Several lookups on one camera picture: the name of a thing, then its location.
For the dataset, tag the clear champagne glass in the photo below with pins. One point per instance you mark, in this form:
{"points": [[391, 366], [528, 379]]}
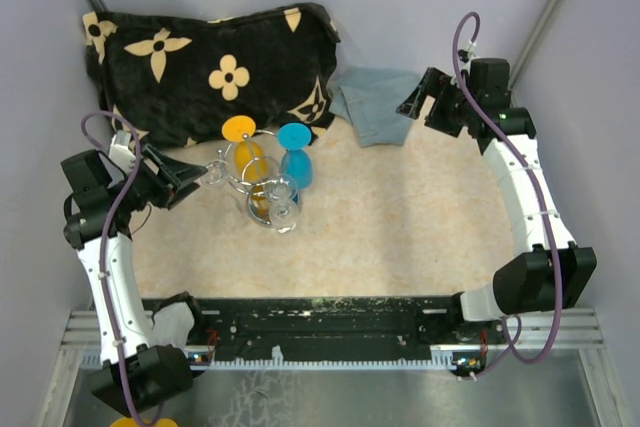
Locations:
{"points": [[217, 175]]}

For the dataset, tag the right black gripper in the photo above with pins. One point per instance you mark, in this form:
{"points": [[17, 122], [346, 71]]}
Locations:
{"points": [[433, 81]]}

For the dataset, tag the yellow object at bottom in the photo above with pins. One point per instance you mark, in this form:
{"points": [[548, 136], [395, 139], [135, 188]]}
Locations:
{"points": [[130, 422]]}

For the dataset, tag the chrome wine glass rack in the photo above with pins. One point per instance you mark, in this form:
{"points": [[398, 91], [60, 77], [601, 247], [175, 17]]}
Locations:
{"points": [[250, 198]]}

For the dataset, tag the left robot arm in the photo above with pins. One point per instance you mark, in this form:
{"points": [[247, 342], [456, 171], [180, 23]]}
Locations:
{"points": [[142, 357]]}

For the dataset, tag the blue wine glass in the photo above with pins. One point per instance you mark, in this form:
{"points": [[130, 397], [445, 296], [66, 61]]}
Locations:
{"points": [[296, 163]]}

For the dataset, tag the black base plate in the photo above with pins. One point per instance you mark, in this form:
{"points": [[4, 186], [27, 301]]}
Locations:
{"points": [[329, 328]]}

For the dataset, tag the black floral blanket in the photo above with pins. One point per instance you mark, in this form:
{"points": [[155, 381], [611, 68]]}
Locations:
{"points": [[176, 81]]}

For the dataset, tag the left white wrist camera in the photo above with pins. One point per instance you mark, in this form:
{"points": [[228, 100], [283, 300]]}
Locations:
{"points": [[120, 153]]}

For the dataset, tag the aluminium rail frame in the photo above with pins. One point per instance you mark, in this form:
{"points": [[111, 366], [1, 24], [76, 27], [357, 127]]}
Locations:
{"points": [[392, 362]]}

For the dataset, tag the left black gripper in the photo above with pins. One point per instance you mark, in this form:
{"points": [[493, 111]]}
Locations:
{"points": [[176, 172]]}

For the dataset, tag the blue denim cloth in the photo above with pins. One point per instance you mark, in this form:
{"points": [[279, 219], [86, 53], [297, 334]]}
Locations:
{"points": [[367, 98]]}

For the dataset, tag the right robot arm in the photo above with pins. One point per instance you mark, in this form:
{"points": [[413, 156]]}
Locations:
{"points": [[549, 268]]}

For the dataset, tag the right corner aluminium post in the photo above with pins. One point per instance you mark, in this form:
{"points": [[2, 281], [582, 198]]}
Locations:
{"points": [[534, 39]]}

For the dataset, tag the orange wine glass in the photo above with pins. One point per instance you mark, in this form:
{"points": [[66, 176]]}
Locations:
{"points": [[248, 155]]}

